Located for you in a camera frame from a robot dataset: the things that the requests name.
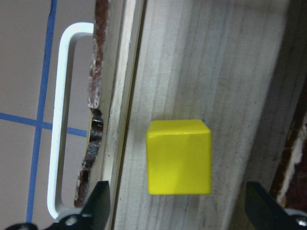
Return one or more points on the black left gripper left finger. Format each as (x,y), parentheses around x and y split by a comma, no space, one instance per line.
(92,216)

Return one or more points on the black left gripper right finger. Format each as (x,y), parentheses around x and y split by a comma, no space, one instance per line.
(265,213)

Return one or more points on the dark brown wooden drawer cabinet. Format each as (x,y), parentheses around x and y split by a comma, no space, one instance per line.
(289,186)

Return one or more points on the white metal drawer handle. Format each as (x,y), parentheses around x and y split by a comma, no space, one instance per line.
(67,45)

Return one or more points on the yellow wooden cube block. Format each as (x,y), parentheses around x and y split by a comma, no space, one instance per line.
(179,157)

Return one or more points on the light wood drawer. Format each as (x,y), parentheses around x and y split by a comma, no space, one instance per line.
(237,65)

